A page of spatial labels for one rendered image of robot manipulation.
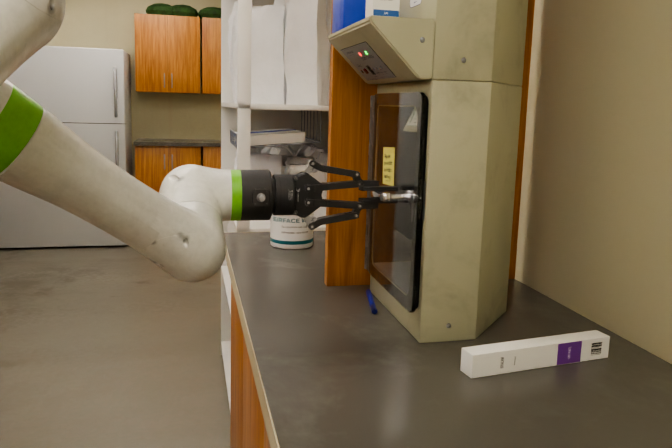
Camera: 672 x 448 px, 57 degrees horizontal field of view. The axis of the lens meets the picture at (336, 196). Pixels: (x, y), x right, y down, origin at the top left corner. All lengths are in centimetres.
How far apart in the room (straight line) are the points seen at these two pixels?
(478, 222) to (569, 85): 49
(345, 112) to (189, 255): 59
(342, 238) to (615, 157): 61
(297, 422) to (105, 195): 40
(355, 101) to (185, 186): 52
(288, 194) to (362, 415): 41
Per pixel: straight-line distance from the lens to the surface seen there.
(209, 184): 107
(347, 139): 142
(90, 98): 594
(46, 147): 87
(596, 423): 97
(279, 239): 182
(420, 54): 107
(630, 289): 134
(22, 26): 70
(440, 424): 90
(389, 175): 124
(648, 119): 130
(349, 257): 146
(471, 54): 111
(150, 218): 94
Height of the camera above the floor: 136
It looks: 8 degrees down
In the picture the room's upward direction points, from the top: 2 degrees clockwise
